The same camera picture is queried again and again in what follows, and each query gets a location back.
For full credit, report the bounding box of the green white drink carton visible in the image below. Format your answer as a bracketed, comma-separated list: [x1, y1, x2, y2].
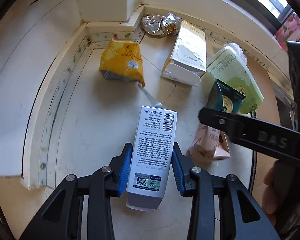
[206, 43, 264, 114]

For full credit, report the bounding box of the pink small carton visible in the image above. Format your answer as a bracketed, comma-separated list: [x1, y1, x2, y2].
[189, 124, 231, 162]

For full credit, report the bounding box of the steel sink edge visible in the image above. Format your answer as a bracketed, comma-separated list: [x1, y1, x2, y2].
[271, 81, 298, 131]

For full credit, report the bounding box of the crumpled silver foil wrapper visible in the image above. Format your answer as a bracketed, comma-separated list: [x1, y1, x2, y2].
[141, 12, 182, 37]

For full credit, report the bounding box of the white cream paper box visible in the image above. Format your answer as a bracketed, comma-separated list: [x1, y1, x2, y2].
[162, 20, 206, 86]

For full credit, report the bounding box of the white blue medicine box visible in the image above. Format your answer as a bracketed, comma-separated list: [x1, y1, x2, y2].
[126, 106, 178, 212]

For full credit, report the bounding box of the operator right hand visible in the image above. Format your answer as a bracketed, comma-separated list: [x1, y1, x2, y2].
[261, 167, 278, 226]

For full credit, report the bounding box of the dark teal small carton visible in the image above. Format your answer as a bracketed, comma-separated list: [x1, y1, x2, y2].
[206, 79, 245, 114]

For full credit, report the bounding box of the yellow cracker snack bag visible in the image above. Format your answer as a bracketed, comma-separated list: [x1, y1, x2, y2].
[98, 38, 145, 87]

